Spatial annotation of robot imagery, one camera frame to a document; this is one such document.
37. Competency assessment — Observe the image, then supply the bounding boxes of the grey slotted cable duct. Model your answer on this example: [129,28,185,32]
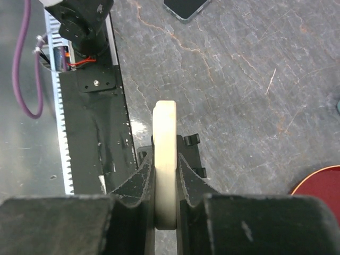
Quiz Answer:
[44,11,74,195]

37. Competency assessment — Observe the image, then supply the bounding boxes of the black folding phone stand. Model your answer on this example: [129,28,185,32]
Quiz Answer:
[137,133,207,179]

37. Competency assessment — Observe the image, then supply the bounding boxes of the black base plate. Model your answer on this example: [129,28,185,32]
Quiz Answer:
[59,16,137,195]

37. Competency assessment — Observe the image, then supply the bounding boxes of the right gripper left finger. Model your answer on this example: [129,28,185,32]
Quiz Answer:
[1,153,155,254]

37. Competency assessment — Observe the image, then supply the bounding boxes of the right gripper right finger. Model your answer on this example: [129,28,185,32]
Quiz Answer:
[176,155,339,254]

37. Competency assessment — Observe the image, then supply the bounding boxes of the phone with beige case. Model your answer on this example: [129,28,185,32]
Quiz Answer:
[152,100,177,230]

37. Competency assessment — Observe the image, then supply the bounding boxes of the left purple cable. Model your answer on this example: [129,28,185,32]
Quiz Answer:
[12,0,45,120]

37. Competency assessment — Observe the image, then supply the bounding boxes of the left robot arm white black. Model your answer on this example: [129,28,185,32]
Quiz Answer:
[43,0,114,56]

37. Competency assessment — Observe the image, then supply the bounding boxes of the dark phone with grey case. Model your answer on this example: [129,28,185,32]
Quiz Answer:
[163,0,211,23]

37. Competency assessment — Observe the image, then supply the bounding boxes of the red round tray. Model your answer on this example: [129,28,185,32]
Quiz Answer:
[290,165,339,224]

